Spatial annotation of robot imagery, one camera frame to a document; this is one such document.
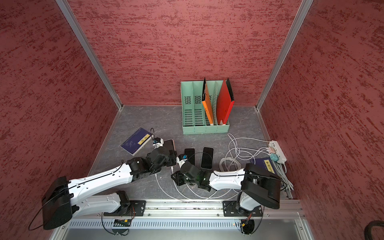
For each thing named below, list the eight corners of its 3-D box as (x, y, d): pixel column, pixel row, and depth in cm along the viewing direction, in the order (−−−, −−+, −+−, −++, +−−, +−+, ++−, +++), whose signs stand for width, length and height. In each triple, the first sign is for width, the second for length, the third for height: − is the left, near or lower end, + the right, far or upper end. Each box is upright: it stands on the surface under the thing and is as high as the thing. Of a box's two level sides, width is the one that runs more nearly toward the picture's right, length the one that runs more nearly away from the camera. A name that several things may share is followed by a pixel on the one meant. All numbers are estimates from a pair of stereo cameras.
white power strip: (279, 164, 92) (281, 162, 90) (268, 143, 102) (269, 140, 99) (286, 163, 93) (289, 160, 90) (274, 142, 102) (276, 139, 100)
